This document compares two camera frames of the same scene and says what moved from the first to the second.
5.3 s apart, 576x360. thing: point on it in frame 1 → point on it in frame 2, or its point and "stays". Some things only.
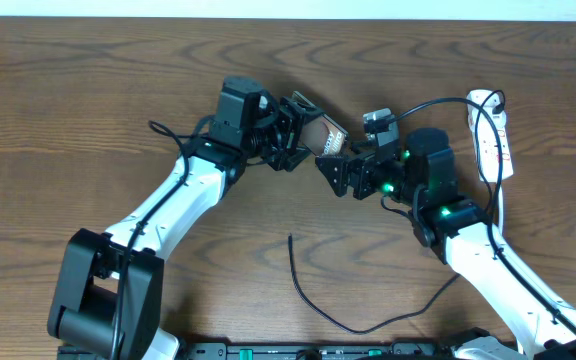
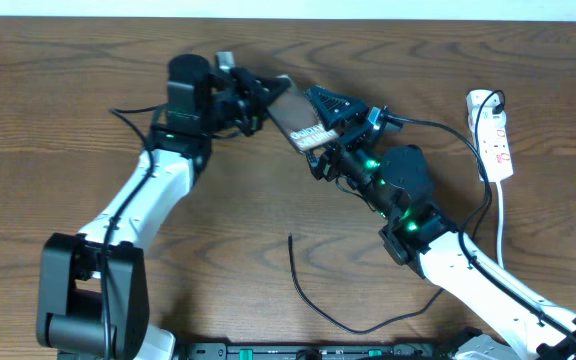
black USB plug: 498,109 stays
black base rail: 316,351 stays
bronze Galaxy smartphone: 323,136 stays
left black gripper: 292,124 → 258,88
